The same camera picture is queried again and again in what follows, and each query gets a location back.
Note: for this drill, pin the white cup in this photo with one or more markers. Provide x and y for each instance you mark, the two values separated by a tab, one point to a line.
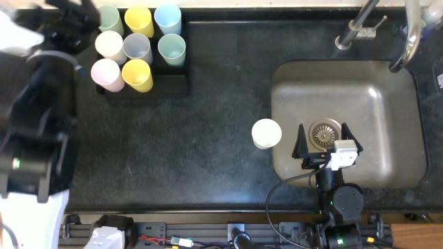
266	133
110	45

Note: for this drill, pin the mounting rail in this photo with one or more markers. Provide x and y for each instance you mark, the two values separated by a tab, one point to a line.
207	233

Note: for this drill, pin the yellow cup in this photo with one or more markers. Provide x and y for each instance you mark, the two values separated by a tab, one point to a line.
138	19
136	73

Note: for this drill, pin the green cup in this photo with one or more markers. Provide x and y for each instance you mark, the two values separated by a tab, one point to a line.
171	48
110	19

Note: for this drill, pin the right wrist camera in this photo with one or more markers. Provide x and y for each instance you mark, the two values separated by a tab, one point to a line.
344	154

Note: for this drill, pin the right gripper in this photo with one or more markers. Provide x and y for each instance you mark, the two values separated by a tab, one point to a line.
316	161

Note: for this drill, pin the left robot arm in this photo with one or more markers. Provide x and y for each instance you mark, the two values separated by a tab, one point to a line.
38	138

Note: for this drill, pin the grey cup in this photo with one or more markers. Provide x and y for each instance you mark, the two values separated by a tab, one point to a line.
137	46

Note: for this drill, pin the blue cup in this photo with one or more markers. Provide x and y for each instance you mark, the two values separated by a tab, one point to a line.
167	17

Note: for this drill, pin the steel sink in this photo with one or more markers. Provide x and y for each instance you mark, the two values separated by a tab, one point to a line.
377	114

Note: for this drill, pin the pink cup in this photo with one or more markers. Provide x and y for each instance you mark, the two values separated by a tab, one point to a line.
105	73

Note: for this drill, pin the black tray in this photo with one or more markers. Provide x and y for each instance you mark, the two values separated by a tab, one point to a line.
169	83

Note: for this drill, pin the steel tap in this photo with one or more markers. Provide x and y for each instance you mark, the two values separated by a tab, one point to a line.
413	34

